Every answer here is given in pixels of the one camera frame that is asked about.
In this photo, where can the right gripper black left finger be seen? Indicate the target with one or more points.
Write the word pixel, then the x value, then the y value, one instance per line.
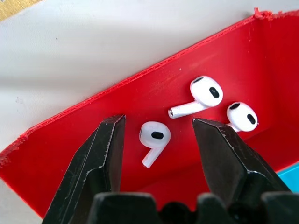
pixel 98 158

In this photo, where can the blue plastic tray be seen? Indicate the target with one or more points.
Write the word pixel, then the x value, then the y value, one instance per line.
pixel 292 179

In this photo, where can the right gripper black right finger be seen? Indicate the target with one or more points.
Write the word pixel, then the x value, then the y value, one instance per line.
pixel 229 161

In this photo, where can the red plastic tray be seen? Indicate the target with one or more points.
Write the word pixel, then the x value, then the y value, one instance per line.
pixel 210 58

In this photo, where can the white earbud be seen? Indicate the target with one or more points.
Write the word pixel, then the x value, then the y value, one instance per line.
pixel 240 114
pixel 202 93
pixel 146 136

